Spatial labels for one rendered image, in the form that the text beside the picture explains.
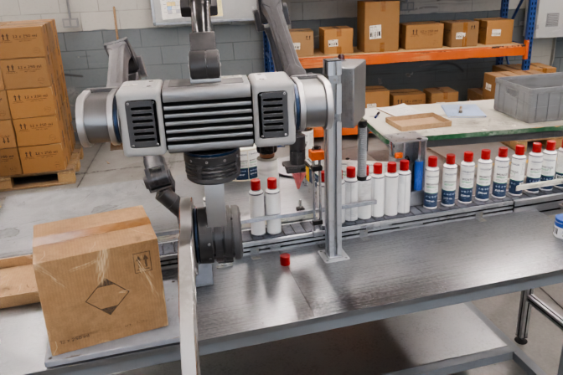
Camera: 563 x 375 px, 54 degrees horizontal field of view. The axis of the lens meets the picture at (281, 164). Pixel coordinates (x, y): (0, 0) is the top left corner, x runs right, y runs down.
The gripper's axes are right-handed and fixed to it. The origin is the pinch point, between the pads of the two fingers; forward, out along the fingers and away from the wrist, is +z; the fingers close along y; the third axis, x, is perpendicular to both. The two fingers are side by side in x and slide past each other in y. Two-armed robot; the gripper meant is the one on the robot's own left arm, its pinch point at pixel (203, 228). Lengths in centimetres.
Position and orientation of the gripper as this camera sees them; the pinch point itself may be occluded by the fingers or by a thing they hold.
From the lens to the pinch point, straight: 191.8
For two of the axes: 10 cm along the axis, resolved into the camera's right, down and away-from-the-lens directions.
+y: -2.6, -3.3, 9.1
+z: 6.4, 6.5, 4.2
